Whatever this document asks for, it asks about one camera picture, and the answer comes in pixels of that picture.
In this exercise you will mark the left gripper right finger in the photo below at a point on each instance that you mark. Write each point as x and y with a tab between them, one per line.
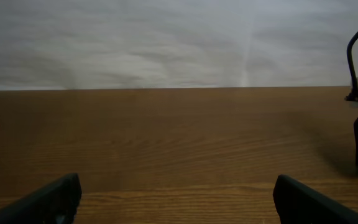
303	205

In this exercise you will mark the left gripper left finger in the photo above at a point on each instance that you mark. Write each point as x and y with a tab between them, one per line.
48	202

